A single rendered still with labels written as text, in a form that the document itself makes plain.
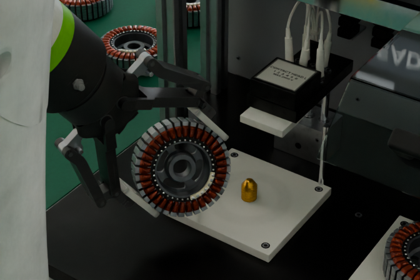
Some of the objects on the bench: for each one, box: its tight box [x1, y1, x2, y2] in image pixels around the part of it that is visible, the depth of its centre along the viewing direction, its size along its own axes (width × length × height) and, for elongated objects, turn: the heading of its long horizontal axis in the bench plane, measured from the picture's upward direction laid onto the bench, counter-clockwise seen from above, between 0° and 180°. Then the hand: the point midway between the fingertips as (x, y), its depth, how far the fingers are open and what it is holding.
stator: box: [131, 117, 231, 217], centre depth 105 cm, size 11×4×11 cm
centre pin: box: [241, 178, 258, 203], centre depth 111 cm, size 2×2×3 cm
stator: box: [186, 0, 200, 28], centre depth 158 cm, size 11×11×4 cm
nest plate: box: [165, 148, 331, 263], centre depth 113 cm, size 15×15×1 cm
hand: (177, 164), depth 105 cm, fingers closed on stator, 11 cm apart
